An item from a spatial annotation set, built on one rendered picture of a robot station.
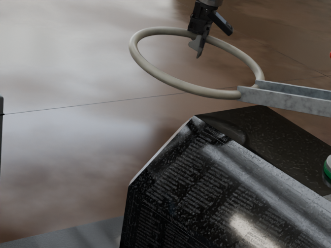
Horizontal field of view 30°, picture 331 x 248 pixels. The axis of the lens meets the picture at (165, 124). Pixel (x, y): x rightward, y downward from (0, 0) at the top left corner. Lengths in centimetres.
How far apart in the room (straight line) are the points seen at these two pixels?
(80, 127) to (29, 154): 46
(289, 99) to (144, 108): 226
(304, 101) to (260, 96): 15
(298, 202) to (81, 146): 194
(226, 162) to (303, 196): 28
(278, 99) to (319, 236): 46
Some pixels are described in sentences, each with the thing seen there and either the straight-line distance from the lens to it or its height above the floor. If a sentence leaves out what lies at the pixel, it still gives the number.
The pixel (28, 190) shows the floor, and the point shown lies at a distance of 308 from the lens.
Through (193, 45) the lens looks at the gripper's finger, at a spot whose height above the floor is 95.
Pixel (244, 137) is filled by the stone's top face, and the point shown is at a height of 80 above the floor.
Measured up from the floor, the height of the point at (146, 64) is 97.
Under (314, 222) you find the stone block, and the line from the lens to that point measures 175.
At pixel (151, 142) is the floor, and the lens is 366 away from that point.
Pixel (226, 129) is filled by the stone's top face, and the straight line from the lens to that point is 204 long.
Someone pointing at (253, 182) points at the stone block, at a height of 75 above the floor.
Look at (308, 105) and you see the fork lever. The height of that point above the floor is 98.
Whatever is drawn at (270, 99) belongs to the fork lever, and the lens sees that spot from 195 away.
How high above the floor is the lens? 163
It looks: 25 degrees down
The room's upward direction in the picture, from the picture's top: 10 degrees clockwise
